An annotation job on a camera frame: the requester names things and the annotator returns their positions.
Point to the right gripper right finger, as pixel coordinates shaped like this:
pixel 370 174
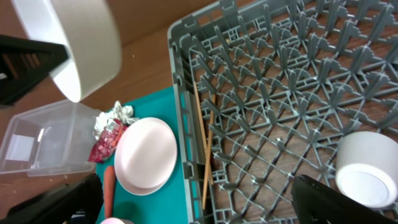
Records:
pixel 314 202

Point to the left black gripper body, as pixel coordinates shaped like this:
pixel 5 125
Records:
pixel 24 64

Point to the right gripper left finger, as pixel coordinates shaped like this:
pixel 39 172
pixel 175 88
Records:
pixel 59 204

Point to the small pink-white bowl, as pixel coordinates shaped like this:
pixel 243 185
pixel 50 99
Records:
pixel 114 220

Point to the white paper cup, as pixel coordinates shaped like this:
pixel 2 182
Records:
pixel 366 169

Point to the white bowl with rice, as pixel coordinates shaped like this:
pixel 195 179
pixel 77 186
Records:
pixel 86 28

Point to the large white plate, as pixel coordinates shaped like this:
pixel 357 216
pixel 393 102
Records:
pixel 145 156

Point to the grey dishwasher rack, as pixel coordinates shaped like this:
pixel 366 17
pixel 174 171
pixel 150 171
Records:
pixel 291 79

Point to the orange carrot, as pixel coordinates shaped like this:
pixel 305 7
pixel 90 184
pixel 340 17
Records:
pixel 109 183

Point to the red snack wrapper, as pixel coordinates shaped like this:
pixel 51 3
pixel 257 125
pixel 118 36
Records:
pixel 106 145

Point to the clear plastic storage bin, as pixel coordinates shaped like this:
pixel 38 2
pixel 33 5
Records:
pixel 50 140

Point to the teal serving tray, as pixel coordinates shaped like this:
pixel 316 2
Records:
pixel 168 204

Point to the crumpled white paper wad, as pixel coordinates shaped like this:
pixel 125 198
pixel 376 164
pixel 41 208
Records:
pixel 122 113

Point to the wooden chopstick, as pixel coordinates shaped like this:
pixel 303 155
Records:
pixel 208 157
pixel 200 118

